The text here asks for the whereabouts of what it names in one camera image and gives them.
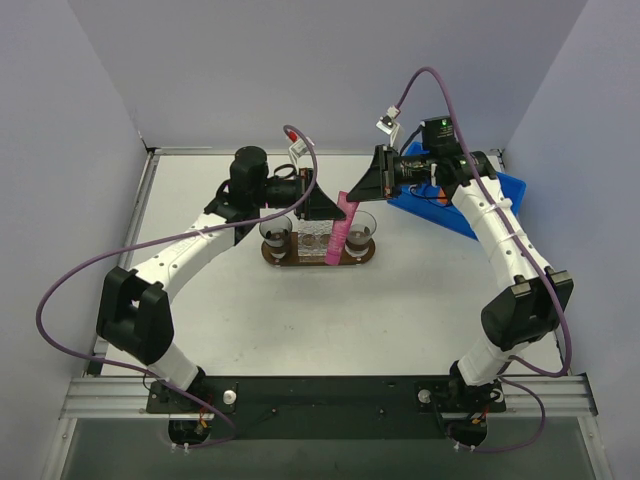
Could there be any dark glass cup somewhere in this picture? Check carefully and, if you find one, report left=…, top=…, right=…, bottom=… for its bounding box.
left=345, top=210, right=377, bottom=258
left=259, top=215, right=293, bottom=260

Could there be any orange toothpaste tube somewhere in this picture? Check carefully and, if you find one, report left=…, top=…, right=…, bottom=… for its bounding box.
left=436, top=189, right=449, bottom=205

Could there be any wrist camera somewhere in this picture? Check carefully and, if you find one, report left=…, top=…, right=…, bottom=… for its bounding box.
left=376, top=105, right=404, bottom=150
left=283, top=125, right=315, bottom=165

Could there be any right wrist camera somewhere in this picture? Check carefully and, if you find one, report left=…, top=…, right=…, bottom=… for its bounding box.
left=376, top=105, right=404, bottom=150

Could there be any brown oval wooden tray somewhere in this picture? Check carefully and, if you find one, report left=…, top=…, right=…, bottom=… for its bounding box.
left=261, top=232, right=376, bottom=268

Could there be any blue plastic bin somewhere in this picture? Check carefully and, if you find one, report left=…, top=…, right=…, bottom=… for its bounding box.
left=387, top=149, right=527, bottom=239

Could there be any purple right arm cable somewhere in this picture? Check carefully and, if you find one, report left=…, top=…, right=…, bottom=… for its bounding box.
left=397, top=66, right=574, bottom=454

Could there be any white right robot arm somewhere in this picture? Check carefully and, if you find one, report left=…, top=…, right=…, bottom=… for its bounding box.
left=347, top=117, right=574, bottom=388

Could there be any magenta toothpaste tube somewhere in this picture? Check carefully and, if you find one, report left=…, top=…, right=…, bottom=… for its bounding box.
left=324, top=191, right=359, bottom=266

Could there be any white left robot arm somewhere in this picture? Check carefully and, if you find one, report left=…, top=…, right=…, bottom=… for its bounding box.
left=96, top=146, right=346, bottom=412

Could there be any clear textured toothbrush holder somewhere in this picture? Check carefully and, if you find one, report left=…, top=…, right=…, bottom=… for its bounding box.
left=297, top=220, right=333, bottom=264

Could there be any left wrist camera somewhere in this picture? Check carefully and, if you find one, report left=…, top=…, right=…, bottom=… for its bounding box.
left=283, top=125, right=315, bottom=165

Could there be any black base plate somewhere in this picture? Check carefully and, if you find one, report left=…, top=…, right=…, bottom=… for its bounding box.
left=144, top=373, right=506, bottom=441

